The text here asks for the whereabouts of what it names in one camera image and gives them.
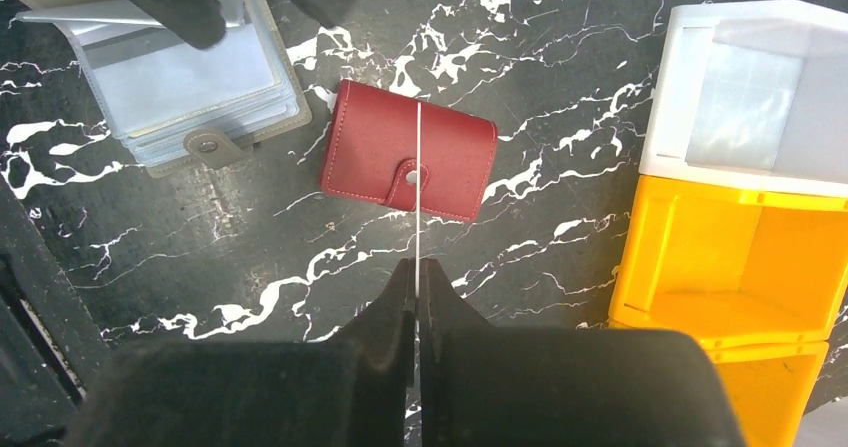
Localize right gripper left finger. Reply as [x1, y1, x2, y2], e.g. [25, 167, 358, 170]
[64, 259, 416, 446]

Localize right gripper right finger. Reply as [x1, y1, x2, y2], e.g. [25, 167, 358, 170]
[418, 259, 745, 446]

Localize gold credit card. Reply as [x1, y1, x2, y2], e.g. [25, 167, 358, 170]
[414, 101, 423, 299]

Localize red card holder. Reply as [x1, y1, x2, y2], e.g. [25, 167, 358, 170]
[320, 79, 498, 222]

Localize orange plastic bin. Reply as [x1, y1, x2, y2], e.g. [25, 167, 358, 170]
[609, 175, 847, 349]
[707, 341, 828, 447]

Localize black base bar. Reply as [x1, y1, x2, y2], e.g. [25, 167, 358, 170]
[1, 187, 110, 446]

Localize white plastic bin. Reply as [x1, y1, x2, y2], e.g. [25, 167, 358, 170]
[639, 0, 847, 197]

